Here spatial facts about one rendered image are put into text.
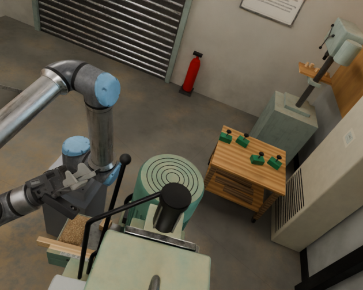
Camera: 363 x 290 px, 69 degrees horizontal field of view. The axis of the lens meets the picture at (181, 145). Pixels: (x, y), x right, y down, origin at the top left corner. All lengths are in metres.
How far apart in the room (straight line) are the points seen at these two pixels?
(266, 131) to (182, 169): 2.39
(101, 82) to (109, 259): 0.66
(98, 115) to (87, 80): 0.16
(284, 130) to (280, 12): 1.34
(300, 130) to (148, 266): 2.66
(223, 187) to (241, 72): 1.78
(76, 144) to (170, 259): 1.11
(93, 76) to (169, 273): 0.73
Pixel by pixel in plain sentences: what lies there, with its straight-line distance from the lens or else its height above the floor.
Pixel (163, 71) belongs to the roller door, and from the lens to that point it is 3.94.
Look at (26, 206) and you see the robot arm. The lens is 0.93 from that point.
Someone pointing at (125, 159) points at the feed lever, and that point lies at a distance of 0.78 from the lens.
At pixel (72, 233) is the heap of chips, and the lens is 1.22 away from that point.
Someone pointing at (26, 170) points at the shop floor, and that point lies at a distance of 2.63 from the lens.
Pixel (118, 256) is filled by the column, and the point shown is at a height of 1.52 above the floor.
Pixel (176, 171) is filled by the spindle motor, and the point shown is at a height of 1.50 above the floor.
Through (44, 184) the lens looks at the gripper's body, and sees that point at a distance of 0.92.
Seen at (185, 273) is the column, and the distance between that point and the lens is 0.55.
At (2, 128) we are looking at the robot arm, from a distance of 0.99.
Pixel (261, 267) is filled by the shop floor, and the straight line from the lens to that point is 2.53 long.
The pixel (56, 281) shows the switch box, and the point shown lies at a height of 1.48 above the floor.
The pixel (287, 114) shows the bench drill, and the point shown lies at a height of 0.70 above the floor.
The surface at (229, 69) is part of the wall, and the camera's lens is 3.75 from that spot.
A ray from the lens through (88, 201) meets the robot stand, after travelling 1.74.
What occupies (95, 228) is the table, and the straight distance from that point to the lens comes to 1.26.
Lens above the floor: 2.02
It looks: 42 degrees down
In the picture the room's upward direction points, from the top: 21 degrees clockwise
